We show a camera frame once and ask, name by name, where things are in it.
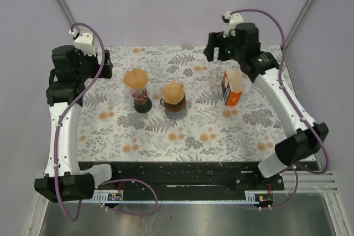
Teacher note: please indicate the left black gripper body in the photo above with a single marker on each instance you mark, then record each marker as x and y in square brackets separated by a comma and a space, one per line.
[89, 67]

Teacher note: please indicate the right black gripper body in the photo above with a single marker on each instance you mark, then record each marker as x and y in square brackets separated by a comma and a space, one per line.
[225, 50]

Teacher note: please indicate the orange coffee filter box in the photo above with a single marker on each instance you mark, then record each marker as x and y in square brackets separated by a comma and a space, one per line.
[232, 87]

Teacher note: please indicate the red topped dark flask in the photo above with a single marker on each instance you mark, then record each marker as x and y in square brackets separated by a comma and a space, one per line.
[142, 102]

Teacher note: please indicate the brown paper coffee filter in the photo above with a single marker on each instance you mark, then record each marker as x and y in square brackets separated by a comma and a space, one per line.
[173, 93]

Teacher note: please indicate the brown wooden ring holder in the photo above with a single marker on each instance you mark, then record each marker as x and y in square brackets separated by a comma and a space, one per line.
[175, 108]

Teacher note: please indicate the clear glass carafe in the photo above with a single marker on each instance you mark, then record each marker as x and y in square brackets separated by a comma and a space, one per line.
[174, 116]

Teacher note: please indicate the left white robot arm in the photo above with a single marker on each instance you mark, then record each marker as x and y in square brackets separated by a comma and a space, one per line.
[62, 175]

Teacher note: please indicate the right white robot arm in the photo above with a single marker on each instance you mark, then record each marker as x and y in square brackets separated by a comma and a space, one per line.
[304, 135]

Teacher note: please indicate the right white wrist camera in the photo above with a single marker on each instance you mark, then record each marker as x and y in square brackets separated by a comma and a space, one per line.
[231, 20]

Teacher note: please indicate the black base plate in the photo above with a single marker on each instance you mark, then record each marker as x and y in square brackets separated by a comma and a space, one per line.
[155, 176]

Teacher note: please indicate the white slotted cable duct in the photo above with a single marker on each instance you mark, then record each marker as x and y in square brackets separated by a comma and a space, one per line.
[176, 195]

